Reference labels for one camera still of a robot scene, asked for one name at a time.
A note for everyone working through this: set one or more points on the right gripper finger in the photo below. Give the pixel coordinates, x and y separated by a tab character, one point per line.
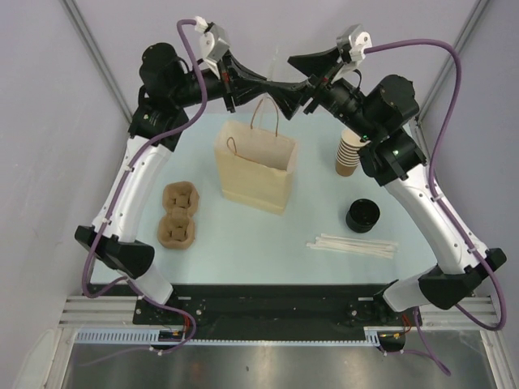
321	65
289	97

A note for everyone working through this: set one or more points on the stack of paper cups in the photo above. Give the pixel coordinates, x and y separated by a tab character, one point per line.
347	157

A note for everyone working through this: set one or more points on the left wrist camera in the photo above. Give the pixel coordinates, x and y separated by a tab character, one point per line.
213	43

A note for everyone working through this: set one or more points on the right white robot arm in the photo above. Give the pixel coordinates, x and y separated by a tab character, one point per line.
396	162

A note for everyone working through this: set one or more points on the brown pulp cup carrier stack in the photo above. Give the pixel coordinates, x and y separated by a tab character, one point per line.
176	229

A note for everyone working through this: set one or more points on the white wrapped straws bundle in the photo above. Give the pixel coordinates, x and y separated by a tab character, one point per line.
370	247

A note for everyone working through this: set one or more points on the white slotted cable duct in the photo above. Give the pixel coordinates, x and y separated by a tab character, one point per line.
165	336

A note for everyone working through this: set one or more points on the stack of black lids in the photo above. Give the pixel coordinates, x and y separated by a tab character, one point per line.
362	215

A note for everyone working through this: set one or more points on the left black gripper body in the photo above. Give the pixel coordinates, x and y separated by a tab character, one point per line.
225	69

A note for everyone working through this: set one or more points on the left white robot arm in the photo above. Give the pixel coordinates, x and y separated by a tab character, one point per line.
172	98

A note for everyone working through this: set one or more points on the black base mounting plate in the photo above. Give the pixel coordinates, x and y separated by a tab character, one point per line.
291	309

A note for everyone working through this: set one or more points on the brown paper bag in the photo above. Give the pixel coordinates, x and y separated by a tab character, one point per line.
256	166

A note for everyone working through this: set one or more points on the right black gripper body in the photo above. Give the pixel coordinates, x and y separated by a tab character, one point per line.
320	83

